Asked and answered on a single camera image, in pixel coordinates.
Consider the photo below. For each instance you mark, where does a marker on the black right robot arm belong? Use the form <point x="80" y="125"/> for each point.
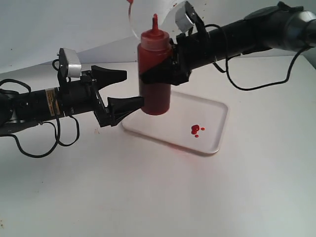
<point x="280" y="27"/>

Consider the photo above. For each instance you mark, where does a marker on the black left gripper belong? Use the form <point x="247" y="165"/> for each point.
<point x="82" y="95"/>

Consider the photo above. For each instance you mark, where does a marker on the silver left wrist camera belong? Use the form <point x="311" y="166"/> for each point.
<point x="69" y="63"/>

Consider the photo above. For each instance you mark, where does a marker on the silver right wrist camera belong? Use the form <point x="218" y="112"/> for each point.
<point x="185" y="17"/>

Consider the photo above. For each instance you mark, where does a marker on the red ketchup blob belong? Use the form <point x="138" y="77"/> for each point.
<point x="195" y="129"/>

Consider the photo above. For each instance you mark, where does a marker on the white rectangular plastic tray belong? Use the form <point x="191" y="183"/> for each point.
<point x="174" y="127"/>

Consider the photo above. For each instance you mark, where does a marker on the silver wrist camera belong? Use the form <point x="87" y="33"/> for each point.
<point x="185" y="17"/>
<point x="69" y="63"/>

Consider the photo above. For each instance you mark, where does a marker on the red ketchup squeeze bottle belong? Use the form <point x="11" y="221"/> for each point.
<point x="153" y="50"/>

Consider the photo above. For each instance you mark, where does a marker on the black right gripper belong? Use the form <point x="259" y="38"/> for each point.
<point x="192" y="51"/>

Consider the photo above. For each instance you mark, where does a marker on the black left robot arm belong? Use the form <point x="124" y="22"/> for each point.
<point x="21" y="111"/>

